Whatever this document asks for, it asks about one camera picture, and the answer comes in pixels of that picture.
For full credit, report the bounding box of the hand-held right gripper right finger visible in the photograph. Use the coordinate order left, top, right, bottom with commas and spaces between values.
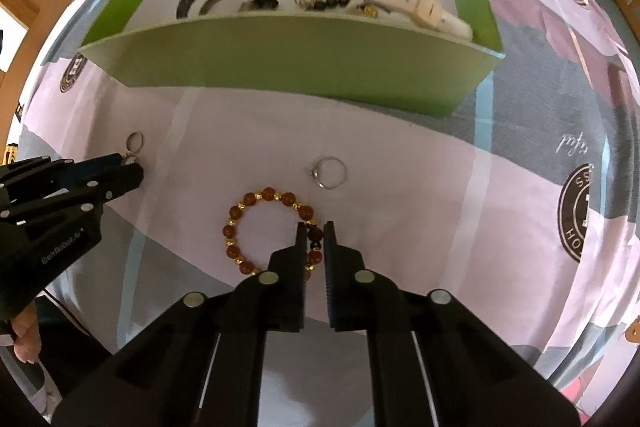
322, 220, 592, 427

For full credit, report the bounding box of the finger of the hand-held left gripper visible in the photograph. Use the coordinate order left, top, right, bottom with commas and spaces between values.
0, 164, 146, 229
0, 153, 139, 208

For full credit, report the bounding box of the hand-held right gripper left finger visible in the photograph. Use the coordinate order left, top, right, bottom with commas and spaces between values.
52, 222, 309, 427

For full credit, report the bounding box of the small silver hoop earring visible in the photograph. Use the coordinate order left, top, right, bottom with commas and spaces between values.
124, 131, 146, 166

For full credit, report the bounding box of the amber gold bead bracelet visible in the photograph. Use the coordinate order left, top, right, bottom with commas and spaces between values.
222, 186, 327, 281

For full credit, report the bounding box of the green cardboard box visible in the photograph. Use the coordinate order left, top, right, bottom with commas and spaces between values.
77, 0, 506, 118

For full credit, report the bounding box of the white wrist watch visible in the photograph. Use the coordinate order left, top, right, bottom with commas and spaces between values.
347, 0, 474, 41

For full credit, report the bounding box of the person's left hand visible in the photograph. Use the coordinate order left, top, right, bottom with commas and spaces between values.
10, 306, 44, 366

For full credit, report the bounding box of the printed pink bed sheet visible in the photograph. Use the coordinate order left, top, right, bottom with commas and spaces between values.
10, 0, 640, 410

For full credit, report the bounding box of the silver finger ring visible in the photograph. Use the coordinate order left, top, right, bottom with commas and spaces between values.
310, 155, 349, 192

